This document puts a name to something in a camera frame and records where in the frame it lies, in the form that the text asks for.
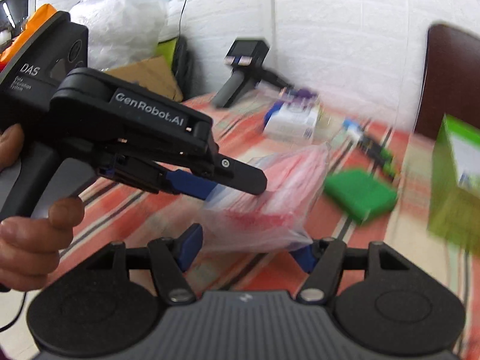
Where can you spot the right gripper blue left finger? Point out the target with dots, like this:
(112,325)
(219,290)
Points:
(183,250)

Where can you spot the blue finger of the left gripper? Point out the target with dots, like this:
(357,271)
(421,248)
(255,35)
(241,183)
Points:
(190,185)

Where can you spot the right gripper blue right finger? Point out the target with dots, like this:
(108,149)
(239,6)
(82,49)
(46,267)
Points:
(307,258)

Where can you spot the clear bag with pink contents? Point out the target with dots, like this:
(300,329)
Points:
(234,221)

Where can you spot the person's left hand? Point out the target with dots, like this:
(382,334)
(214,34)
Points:
(30,247)

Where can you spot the green flat box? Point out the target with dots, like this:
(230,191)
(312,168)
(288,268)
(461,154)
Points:
(360,195)

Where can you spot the brown cardboard box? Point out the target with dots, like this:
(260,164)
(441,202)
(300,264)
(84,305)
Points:
(153,74)

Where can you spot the white plastic bag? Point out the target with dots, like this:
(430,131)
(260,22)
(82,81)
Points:
(120,31)

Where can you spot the white blue HP box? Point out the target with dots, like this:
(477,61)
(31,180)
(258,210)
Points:
(292,121)

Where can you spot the black green markers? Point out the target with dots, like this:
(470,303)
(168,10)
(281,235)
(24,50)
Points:
(381,156)

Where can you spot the spare black handheld gripper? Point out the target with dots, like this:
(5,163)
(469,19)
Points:
(246,57)

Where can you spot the purple small object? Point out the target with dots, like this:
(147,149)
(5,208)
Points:
(303,93)

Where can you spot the green cardboard box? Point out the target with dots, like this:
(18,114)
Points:
(454,202)

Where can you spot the dark brown headboard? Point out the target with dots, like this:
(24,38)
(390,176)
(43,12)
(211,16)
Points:
(451,79)

